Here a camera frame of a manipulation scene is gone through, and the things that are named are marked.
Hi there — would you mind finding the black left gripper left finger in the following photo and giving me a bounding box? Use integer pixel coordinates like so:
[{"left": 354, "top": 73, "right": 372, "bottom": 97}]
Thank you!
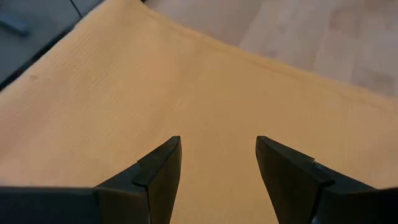
[{"left": 93, "top": 136, "right": 182, "bottom": 224}]

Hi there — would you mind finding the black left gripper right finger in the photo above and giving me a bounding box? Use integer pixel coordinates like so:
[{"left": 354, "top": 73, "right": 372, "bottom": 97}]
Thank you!
[{"left": 256, "top": 135, "right": 383, "bottom": 224}]

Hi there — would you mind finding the orange waffle weave towel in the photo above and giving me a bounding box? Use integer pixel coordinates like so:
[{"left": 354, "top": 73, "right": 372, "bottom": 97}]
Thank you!
[{"left": 0, "top": 0, "right": 398, "bottom": 224}]

